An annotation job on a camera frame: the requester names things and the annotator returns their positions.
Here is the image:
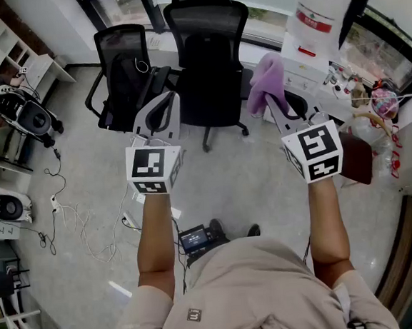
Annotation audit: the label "person's right forearm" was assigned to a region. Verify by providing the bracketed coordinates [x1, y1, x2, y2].
[304, 176, 357, 292]

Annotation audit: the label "white desk telephone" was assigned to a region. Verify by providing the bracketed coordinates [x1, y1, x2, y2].
[145, 34, 164, 51]

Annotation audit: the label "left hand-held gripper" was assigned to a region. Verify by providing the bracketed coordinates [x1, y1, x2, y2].
[119, 89, 190, 197]

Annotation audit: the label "white water dispenser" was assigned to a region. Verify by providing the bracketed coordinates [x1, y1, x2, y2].
[256, 29, 336, 124]

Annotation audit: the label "white power strip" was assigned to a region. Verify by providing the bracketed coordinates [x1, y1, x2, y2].
[121, 210, 144, 233]
[49, 193, 64, 215]

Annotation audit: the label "black waist screen device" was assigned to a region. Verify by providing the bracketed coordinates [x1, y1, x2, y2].
[178, 224, 211, 255]

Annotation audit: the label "clear plastic bags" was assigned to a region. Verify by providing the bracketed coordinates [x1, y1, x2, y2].
[341, 109, 404, 186]

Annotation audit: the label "pink patterned bag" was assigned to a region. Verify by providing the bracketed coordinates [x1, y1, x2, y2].
[369, 86, 401, 122]

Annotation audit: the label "black headrest office chair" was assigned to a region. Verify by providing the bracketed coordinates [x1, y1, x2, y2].
[161, 0, 262, 156]

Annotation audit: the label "person's beige shirt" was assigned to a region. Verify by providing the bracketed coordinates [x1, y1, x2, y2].
[97, 223, 401, 329]

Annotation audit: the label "black small stool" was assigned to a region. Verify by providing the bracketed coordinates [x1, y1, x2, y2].
[0, 258, 33, 299]

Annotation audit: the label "black floor cable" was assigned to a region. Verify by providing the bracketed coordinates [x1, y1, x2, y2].
[31, 146, 74, 258]

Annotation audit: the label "white cubby shelf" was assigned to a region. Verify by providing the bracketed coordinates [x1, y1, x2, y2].
[0, 8, 79, 107]

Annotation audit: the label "clear water bottle red label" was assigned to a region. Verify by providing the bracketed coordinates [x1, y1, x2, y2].
[283, 0, 357, 53]

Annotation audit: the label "person's left shoe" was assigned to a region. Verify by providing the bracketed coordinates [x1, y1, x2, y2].
[208, 217, 231, 243]

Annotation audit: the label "purple cloth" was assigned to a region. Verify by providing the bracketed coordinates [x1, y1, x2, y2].
[241, 51, 291, 118]

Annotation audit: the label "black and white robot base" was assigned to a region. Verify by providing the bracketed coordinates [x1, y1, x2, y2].
[0, 83, 66, 153]
[0, 179, 35, 226]

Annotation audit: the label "black mesh office chair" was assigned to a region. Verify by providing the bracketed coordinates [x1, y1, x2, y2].
[78, 19, 178, 136]

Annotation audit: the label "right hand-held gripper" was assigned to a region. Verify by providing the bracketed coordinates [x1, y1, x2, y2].
[264, 87, 347, 188]

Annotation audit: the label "white small side table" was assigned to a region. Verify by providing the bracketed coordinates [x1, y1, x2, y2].
[0, 146, 36, 196]

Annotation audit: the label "white floor cable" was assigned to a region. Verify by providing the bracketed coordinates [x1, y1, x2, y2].
[56, 198, 136, 268]

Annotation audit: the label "person's left forearm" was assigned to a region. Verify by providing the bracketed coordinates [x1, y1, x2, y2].
[129, 191, 180, 303]

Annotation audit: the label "black backpack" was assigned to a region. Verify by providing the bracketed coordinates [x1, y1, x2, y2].
[104, 50, 158, 133]

